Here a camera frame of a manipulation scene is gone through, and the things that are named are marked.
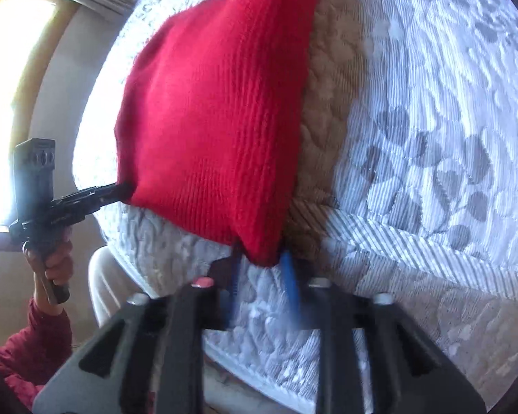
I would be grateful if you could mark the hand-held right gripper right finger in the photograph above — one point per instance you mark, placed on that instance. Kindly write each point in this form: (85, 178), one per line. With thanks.
(290, 280)

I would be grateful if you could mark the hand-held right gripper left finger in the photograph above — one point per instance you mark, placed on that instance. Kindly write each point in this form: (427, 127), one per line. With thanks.
(232, 287)

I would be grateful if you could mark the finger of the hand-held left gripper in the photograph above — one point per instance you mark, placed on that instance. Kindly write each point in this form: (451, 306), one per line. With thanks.
(108, 188)
(93, 205)

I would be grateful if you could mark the red knit sweater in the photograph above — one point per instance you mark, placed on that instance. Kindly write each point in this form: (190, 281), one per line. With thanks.
(216, 116)

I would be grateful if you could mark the person's left forearm red sleeve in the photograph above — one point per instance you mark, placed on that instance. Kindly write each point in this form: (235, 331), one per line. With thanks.
(34, 345)

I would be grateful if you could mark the person's left hand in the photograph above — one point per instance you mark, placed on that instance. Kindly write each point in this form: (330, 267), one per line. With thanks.
(58, 263)

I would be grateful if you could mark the person's white trouser leg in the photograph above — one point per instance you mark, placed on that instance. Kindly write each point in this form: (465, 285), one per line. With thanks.
(112, 284)

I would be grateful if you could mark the white grey patterned bedspread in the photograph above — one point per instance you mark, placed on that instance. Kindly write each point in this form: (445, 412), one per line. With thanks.
(414, 181)

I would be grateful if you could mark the window with wooden frame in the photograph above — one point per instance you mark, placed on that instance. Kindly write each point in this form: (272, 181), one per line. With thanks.
(13, 116)

